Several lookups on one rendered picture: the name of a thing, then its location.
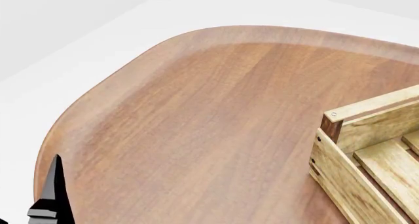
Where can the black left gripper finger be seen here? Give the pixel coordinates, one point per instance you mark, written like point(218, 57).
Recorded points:
point(58, 184)

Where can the large brown wooden tray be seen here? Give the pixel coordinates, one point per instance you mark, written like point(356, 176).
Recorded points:
point(196, 125)

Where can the light wooden slat crate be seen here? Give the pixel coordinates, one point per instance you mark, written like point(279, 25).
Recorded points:
point(366, 165)

